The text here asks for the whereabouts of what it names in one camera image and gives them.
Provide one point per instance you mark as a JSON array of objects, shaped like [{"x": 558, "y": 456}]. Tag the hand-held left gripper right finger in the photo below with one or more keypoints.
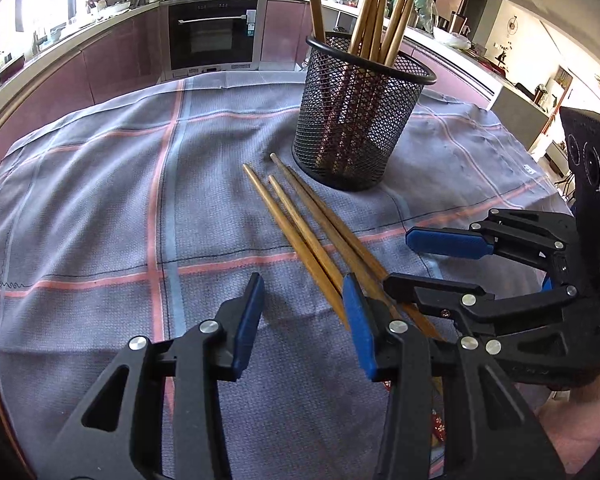
[{"x": 360, "y": 330}]

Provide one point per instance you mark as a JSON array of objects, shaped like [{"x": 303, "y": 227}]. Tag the kitchen window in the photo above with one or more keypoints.
[{"x": 10, "y": 25}]

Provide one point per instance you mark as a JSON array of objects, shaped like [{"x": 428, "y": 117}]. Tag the bunch of chopsticks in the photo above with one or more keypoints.
[{"x": 315, "y": 5}]

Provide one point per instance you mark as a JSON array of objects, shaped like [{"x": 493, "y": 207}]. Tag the green covered appliance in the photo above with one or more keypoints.
[{"x": 428, "y": 7}]

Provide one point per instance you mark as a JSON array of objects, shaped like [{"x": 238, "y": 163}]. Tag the black mesh holder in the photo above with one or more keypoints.
[{"x": 350, "y": 125}]

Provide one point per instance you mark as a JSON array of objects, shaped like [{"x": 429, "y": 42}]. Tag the black built-in oven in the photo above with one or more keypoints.
[{"x": 212, "y": 35}]

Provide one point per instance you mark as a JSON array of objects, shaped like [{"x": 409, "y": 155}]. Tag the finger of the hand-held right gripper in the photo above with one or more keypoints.
[
  {"x": 445, "y": 242},
  {"x": 430, "y": 292}
]

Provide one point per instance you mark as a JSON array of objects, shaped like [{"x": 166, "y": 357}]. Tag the pink lower cabinet door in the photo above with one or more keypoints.
[{"x": 282, "y": 32}]

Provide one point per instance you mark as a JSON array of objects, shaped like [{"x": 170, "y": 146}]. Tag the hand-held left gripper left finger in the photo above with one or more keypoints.
[{"x": 247, "y": 325}]

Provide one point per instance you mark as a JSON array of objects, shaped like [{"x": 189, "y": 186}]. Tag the person's right forearm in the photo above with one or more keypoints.
[{"x": 580, "y": 425}]

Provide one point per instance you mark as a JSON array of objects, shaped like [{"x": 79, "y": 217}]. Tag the pink lower kitchen cabinets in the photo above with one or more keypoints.
[
  {"x": 460, "y": 82},
  {"x": 80, "y": 70}
]

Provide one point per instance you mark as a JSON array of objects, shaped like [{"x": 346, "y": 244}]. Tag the grey checked tablecloth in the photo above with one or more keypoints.
[{"x": 105, "y": 210}]

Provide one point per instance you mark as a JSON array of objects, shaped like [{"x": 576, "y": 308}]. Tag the white bowl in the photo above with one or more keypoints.
[{"x": 452, "y": 39}]

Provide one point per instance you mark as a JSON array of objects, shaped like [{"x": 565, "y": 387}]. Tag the brown wooden chopstick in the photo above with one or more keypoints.
[
  {"x": 304, "y": 230},
  {"x": 330, "y": 217},
  {"x": 292, "y": 237}
]

